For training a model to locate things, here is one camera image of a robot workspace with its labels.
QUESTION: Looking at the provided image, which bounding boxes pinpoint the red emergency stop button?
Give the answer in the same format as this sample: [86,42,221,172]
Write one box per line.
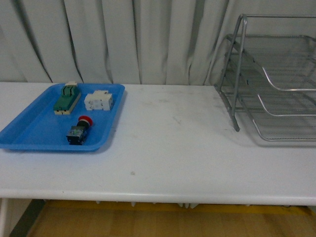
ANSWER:
[66,116,93,145]

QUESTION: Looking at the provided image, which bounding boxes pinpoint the silver mesh letter rack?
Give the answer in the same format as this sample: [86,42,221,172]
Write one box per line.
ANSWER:
[214,14,316,142]

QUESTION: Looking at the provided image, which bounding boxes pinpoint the white circuit breaker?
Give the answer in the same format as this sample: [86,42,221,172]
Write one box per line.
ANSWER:
[84,90,114,111]

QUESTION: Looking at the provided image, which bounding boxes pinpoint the white curtain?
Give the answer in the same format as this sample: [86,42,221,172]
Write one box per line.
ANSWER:
[0,0,316,85]

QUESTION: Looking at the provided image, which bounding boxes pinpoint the white table leg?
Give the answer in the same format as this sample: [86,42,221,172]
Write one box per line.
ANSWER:
[0,198,11,237]

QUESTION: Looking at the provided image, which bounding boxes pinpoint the green and cream switch block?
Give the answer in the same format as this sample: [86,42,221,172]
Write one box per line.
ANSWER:
[53,81,81,115]

